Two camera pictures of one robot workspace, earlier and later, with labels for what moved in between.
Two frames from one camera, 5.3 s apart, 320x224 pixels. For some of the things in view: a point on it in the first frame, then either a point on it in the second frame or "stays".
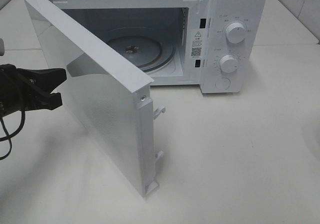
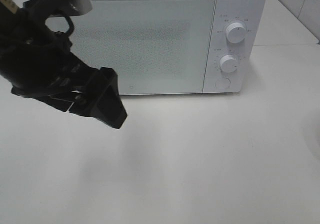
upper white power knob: x=235 y=33 stays
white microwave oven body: x=211 y=35 stays
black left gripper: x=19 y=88 → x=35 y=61
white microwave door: x=107 y=98 → x=155 y=46
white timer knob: x=228 y=63 stays
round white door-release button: x=222 y=84 stays
